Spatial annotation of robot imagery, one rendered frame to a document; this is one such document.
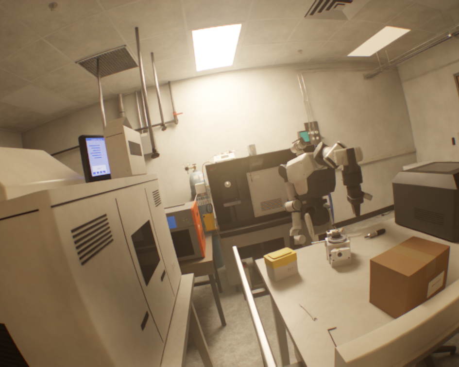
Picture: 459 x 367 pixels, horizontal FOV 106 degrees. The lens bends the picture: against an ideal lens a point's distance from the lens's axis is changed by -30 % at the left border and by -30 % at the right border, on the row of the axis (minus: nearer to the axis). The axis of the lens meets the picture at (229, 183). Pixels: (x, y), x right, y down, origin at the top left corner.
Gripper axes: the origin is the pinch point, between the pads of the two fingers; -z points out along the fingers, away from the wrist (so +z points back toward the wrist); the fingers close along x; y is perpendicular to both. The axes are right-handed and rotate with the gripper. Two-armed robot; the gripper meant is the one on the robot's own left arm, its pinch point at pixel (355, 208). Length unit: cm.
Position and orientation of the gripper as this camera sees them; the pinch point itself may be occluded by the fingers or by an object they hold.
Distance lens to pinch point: 112.9
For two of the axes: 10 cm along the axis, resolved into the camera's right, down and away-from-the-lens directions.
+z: -2.0, -9.8, -0.8
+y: 9.5, -1.7, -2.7
